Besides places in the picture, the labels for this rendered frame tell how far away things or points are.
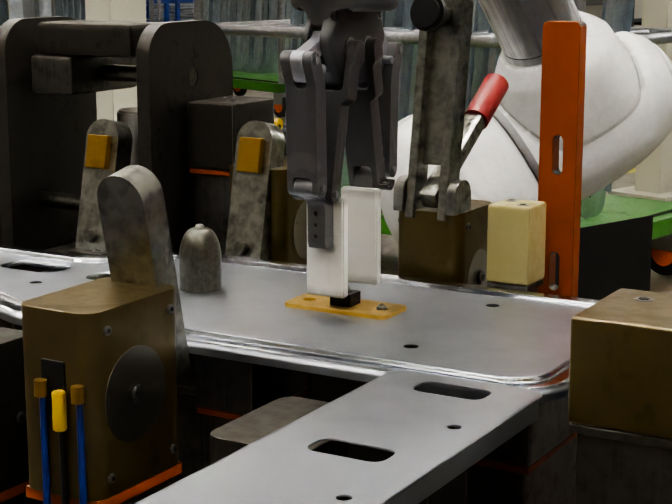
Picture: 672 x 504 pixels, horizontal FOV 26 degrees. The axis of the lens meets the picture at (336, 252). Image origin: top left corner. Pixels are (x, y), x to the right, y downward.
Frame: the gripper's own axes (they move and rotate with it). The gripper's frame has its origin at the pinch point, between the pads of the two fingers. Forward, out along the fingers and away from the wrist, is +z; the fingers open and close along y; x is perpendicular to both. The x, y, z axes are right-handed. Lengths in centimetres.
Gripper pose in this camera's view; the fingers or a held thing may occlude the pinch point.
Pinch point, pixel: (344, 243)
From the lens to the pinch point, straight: 103.7
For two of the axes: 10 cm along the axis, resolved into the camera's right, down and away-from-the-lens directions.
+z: 0.0, 9.8, 2.0
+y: -5.0, 1.7, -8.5
